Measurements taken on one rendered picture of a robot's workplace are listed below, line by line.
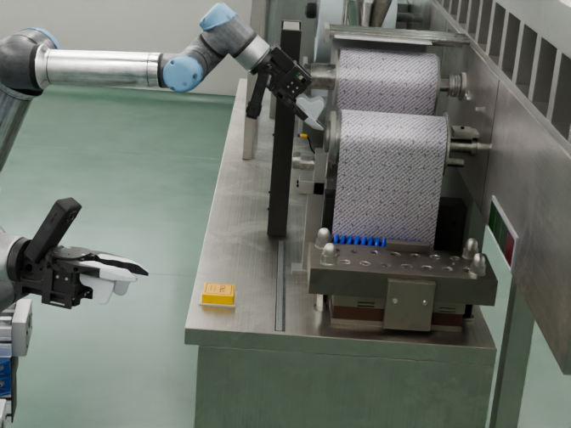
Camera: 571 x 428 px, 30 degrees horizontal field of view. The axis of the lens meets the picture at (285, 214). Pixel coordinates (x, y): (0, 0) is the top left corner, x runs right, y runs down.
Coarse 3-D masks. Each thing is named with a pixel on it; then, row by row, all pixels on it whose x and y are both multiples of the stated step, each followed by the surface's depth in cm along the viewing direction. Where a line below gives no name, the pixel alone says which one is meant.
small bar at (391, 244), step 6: (390, 240) 239; (396, 240) 239; (402, 240) 240; (408, 240) 240; (390, 246) 238; (396, 246) 238; (402, 246) 238; (408, 246) 238; (414, 246) 238; (420, 246) 238; (426, 246) 238; (426, 252) 239
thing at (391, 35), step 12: (324, 24) 264; (324, 36) 260; (336, 36) 261; (348, 36) 262; (360, 36) 259; (372, 36) 259; (384, 36) 259; (396, 36) 259; (408, 36) 259; (420, 36) 259; (432, 36) 259; (444, 36) 262; (456, 36) 262
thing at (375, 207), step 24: (336, 192) 240; (360, 192) 240; (384, 192) 240; (408, 192) 240; (432, 192) 240; (336, 216) 242; (360, 216) 242; (384, 216) 242; (408, 216) 242; (432, 216) 242; (432, 240) 244
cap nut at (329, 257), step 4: (328, 244) 227; (332, 244) 227; (324, 248) 227; (328, 248) 226; (332, 248) 226; (324, 252) 227; (328, 252) 226; (332, 252) 226; (324, 256) 227; (328, 256) 226; (332, 256) 227; (336, 256) 228; (324, 260) 227; (328, 260) 227; (332, 260) 227; (324, 264) 227; (328, 264) 227; (332, 264) 227
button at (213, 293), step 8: (208, 288) 238; (216, 288) 238; (224, 288) 238; (232, 288) 239; (208, 296) 235; (216, 296) 235; (224, 296) 235; (232, 296) 235; (224, 304) 235; (232, 304) 235
